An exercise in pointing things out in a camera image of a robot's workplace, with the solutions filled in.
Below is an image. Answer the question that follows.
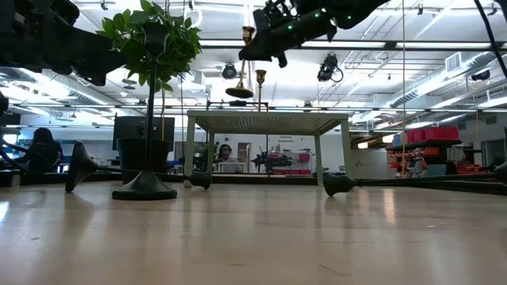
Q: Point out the black ceiling-mounted camera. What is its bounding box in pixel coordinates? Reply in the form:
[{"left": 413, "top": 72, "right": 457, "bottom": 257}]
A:
[{"left": 316, "top": 53, "right": 344, "bottom": 83}]

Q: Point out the black hanging cable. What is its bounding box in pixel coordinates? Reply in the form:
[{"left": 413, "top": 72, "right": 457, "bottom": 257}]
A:
[{"left": 473, "top": 0, "right": 507, "bottom": 80}]

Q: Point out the green plant in black pot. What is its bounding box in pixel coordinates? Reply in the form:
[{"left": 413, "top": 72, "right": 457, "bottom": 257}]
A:
[{"left": 97, "top": 0, "right": 203, "bottom": 185}]

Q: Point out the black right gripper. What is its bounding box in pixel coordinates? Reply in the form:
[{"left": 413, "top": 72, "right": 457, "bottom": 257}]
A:
[{"left": 238, "top": 0, "right": 338, "bottom": 69}]

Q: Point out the person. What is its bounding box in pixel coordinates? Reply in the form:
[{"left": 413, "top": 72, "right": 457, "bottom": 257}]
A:
[
  {"left": 215, "top": 143, "right": 243, "bottom": 174},
  {"left": 13, "top": 127, "right": 64, "bottom": 174}
]

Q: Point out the silver ceiling air duct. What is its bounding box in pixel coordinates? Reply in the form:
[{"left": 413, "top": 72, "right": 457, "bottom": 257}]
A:
[{"left": 390, "top": 51, "right": 507, "bottom": 108}]

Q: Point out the black round spotlight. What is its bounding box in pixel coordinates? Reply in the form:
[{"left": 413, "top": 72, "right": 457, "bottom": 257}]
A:
[{"left": 221, "top": 63, "right": 238, "bottom": 80}]

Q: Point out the black flat monitor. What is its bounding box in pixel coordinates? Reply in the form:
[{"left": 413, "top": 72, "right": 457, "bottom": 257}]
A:
[{"left": 112, "top": 116, "right": 176, "bottom": 151}]

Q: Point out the gold candlestick holder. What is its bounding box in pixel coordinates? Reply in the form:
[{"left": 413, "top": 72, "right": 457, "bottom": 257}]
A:
[
  {"left": 254, "top": 69, "right": 268, "bottom": 112},
  {"left": 224, "top": 25, "right": 257, "bottom": 100}
]

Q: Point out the storage rack with red bins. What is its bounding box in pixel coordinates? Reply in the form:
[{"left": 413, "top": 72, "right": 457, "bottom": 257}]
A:
[{"left": 386, "top": 126, "right": 463, "bottom": 177}]

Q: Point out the black candlestick holder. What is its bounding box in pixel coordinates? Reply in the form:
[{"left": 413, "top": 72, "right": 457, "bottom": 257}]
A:
[
  {"left": 322, "top": 160, "right": 507, "bottom": 198},
  {"left": 112, "top": 21, "right": 178, "bottom": 201},
  {"left": 64, "top": 140, "right": 214, "bottom": 194}
]

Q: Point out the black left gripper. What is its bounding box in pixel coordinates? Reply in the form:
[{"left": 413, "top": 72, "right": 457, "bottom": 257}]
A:
[{"left": 0, "top": 0, "right": 128, "bottom": 87}]

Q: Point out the green perforated metal shelf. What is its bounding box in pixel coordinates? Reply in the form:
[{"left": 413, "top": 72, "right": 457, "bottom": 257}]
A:
[{"left": 184, "top": 109, "right": 353, "bottom": 188}]

